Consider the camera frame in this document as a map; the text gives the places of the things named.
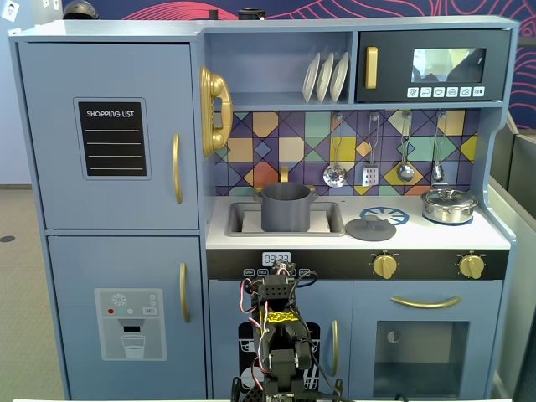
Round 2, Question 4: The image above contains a gray toy pot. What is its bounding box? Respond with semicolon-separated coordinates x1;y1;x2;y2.
255;182;319;233

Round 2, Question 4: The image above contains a long gold fridge handle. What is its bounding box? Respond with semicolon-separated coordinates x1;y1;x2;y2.
171;132;184;205

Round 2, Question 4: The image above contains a portrait paper sheet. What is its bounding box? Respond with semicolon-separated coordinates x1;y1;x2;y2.
1;1;21;23

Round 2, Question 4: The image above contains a gray round lid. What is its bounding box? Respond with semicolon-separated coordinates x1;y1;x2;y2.
344;214;398;242

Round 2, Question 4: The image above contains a blue toy kitchen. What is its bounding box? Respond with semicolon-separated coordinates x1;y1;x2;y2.
8;15;520;401

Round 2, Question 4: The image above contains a gray water dispenser panel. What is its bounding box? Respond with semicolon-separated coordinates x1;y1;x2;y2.
94;287;168;362

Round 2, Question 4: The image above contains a gold dishwasher handle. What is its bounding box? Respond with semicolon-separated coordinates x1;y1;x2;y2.
330;320;339;378

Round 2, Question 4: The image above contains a gray desk divider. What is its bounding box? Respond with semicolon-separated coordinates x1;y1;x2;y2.
487;175;536;399

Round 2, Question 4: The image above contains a gold oven handle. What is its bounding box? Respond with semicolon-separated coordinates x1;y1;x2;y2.
389;296;462;310

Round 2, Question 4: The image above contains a black shopping list board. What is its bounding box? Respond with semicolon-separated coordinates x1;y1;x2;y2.
73;96;152;181

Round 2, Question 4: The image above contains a black dishwasher sticker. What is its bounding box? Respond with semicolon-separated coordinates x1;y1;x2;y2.
237;321;322;390

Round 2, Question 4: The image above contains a glass steel pot lid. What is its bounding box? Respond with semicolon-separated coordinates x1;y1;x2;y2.
421;187;477;206

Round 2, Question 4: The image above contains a tall blue fridge door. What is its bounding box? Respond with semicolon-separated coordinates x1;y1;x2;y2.
17;41;200;230

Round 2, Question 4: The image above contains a gold faucet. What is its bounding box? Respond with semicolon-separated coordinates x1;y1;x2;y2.
253;165;319;202

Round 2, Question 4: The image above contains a short gold fridge handle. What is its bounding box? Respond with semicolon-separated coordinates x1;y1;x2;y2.
178;262;192;324

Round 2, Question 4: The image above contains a blue dishwasher door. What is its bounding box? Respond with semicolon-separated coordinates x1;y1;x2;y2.
208;280;353;399

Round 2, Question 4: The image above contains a gold microwave handle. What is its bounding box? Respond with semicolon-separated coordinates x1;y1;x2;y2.
364;46;379;90

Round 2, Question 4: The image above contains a white plate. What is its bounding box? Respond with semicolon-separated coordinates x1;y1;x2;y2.
329;51;350;104
301;52;322;104
315;51;335;104

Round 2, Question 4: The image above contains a blue fridge door with dispenser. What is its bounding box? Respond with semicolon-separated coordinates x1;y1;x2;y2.
46;234;209;401

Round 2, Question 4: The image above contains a black cable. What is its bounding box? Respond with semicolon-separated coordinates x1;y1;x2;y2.
316;363;347;399

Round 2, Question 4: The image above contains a gold toy telephone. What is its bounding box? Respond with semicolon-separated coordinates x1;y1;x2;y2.
198;65;234;158

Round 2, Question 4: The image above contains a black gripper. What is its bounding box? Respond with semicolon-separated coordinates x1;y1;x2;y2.
256;273;296;312

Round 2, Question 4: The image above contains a steel slotted spatula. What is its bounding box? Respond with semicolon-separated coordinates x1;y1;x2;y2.
361;111;381;188

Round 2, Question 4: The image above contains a toy microwave with gold handle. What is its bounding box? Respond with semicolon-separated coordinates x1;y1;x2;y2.
354;28;513;104

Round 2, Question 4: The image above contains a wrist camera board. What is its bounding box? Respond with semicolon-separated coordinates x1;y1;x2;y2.
267;260;297;277

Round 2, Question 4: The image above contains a steel pot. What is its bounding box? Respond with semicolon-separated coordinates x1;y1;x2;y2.
420;187;479;224

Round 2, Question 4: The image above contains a gray sink basin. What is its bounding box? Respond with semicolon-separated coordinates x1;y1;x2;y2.
225;200;347;238

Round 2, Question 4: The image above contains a blue oven door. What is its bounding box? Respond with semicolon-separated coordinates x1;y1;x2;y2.
351;280;503;399

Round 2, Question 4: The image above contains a steel ladle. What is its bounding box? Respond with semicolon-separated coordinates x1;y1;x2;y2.
395;111;415;183

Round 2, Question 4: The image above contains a gold stove knob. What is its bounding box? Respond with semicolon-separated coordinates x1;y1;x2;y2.
371;253;399;280
458;253;487;280

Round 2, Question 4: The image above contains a black helmet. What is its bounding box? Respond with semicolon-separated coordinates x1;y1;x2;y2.
62;0;100;20

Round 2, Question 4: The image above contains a steel skimmer spoon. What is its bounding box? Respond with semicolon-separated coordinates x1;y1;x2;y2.
322;111;348;188

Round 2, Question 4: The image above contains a digital clock display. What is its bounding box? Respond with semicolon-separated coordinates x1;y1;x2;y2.
261;251;291;268

